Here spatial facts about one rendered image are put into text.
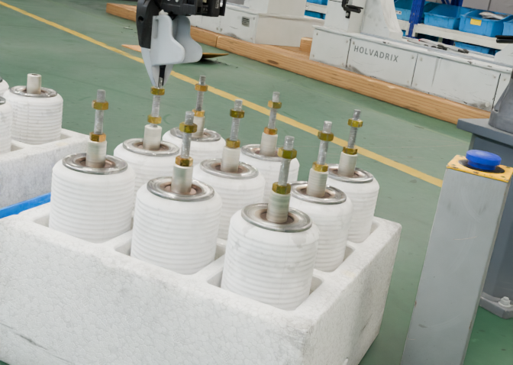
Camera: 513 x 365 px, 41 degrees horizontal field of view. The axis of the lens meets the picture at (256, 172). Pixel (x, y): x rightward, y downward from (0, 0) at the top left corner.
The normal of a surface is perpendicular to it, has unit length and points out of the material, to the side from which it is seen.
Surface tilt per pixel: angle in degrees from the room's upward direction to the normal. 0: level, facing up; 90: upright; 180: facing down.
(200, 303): 90
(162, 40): 91
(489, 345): 0
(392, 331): 0
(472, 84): 90
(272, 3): 90
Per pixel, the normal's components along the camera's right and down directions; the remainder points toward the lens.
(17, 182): 0.91, 0.24
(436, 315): -0.42, 0.19
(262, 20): 0.58, 0.31
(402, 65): -0.80, 0.05
